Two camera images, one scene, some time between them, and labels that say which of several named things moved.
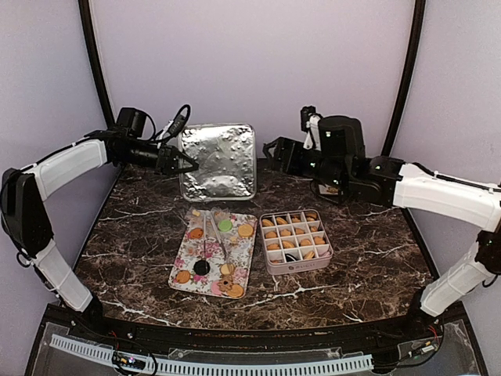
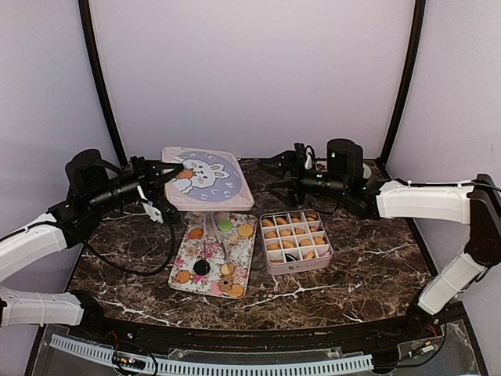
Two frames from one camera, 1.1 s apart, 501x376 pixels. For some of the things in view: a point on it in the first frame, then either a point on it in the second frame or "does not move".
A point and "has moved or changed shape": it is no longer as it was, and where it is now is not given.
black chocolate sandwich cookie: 201,267 does not move
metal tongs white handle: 218,233 does not move
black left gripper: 162,164 -> 149,178
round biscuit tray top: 245,230 does not move
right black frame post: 417,25 does not move
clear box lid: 225,153 has moved or changed shape
